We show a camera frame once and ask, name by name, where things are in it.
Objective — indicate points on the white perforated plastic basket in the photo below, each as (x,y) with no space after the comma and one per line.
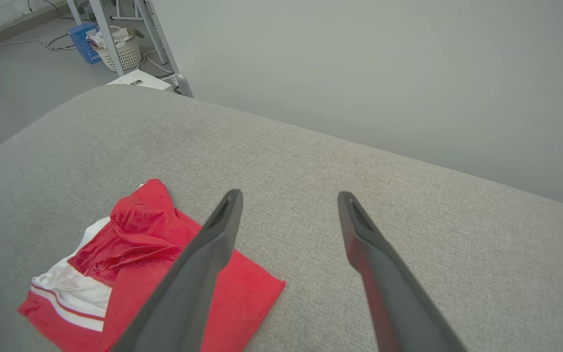
(125,56)

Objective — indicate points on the crumpled packaging waste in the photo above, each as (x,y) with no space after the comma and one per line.
(97,39)

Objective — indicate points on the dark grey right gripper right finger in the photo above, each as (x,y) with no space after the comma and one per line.
(394,303)

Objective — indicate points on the red garment with white trim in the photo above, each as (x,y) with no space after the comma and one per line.
(247,293)

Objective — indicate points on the blue cardboard box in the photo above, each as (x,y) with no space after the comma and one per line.
(82,46)

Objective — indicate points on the white metal table frame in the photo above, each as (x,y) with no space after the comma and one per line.
(100,19)

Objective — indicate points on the grey fabric sofa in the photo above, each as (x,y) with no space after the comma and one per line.
(359,161)

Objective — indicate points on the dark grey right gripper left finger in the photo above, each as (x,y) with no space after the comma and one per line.
(188,288)

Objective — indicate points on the white metal box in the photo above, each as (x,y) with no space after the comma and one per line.
(140,78)

